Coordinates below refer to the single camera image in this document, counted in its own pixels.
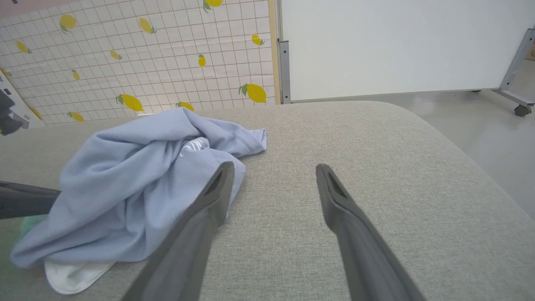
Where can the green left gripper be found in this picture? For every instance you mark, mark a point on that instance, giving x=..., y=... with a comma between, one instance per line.
x=32, y=224

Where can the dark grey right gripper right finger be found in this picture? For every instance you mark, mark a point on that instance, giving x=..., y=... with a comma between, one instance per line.
x=355, y=238

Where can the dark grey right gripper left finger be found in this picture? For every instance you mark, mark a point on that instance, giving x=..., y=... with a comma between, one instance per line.
x=196, y=234

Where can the light blue polo shirt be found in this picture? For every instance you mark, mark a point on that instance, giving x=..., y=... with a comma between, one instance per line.
x=125, y=188

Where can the grey fabric sofa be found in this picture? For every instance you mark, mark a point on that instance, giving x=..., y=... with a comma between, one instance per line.
x=376, y=175

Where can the lemon print tiled partition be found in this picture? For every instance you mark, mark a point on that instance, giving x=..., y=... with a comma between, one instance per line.
x=167, y=62

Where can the white board panel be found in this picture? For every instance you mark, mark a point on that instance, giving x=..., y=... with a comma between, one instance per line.
x=397, y=46

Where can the black caster wheel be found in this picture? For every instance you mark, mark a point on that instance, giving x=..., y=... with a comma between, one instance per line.
x=522, y=110

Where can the grey metal board stand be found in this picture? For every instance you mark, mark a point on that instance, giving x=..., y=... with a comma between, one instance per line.
x=516, y=67

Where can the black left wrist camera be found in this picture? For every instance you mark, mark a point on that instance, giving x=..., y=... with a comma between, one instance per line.
x=10, y=119

